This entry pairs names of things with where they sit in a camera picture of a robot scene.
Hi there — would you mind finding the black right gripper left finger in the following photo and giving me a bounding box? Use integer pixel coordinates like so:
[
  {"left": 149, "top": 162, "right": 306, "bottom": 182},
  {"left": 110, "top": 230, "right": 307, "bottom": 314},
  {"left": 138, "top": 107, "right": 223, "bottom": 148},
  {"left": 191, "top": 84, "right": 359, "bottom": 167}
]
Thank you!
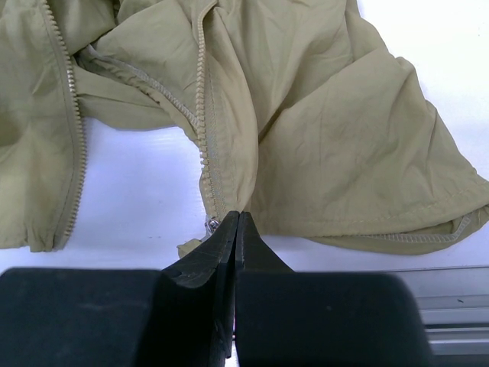
[{"left": 1, "top": 212, "right": 238, "bottom": 366}]

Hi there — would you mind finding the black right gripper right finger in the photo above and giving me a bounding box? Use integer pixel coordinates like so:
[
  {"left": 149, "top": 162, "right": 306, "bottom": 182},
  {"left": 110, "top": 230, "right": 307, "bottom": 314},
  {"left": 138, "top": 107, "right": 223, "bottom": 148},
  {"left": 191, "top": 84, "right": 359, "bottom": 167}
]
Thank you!
[{"left": 235, "top": 213, "right": 435, "bottom": 366}]

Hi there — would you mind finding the khaki zip-up jacket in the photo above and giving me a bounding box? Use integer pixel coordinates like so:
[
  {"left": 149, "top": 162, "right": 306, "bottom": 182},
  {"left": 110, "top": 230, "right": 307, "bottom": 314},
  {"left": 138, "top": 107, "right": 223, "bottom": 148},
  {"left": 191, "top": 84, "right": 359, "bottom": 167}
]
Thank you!
[{"left": 1, "top": 1, "right": 488, "bottom": 255}]

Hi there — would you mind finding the aluminium rail front edge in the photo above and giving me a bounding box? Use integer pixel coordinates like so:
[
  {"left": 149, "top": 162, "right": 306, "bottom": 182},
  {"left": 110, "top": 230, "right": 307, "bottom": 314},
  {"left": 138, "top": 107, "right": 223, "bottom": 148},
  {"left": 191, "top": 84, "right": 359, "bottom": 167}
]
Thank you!
[{"left": 388, "top": 265, "right": 488, "bottom": 366}]

